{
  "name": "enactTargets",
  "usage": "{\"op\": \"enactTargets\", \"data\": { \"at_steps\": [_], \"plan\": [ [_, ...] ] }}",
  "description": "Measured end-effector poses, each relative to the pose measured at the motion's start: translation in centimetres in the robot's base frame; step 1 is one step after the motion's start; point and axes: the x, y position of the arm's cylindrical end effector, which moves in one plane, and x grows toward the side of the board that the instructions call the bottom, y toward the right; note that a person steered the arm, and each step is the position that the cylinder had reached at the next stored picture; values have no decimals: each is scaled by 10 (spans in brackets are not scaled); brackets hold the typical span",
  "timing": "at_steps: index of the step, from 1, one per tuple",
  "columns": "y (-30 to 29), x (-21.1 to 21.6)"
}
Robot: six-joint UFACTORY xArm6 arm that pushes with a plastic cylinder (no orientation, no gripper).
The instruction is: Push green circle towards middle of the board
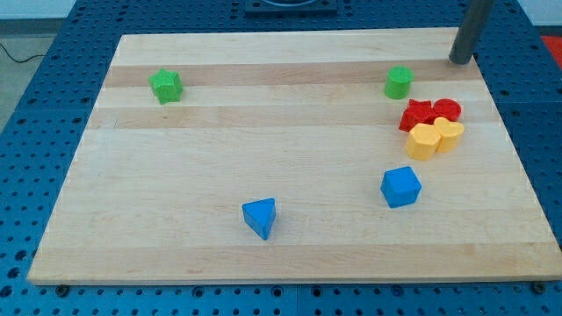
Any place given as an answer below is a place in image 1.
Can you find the green cylinder block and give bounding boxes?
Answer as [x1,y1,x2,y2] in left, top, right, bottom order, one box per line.
[384,65,414,99]

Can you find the light wooden board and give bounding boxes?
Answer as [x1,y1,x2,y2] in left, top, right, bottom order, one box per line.
[27,27,561,285]

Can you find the blue triangle block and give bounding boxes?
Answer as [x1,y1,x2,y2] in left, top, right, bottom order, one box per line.
[241,197,277,241]

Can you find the blue cube block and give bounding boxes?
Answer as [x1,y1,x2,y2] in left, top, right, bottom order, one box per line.
[380,166,422,208]

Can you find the green star block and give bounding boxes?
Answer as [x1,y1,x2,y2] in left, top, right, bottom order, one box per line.
[148,68,183,104]

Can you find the yellow hexagon block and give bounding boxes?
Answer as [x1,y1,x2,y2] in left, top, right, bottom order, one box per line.
[405,123,442,161]

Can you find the red star block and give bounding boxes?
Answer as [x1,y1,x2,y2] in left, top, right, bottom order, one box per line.
[399,99,436,132]

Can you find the red cylinder block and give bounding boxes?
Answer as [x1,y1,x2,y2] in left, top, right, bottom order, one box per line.
[433,98,462,122]

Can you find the yellow heart block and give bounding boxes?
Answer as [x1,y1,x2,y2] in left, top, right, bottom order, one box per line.
[434,117,465,153]

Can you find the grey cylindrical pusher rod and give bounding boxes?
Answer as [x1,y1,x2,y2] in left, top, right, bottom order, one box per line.
[449,0,494,65]

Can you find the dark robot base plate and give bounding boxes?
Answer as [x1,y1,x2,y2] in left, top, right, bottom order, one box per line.
[241,0,338,16]

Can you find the black cable on floor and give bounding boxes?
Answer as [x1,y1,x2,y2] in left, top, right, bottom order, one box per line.
[0,42,47,64]

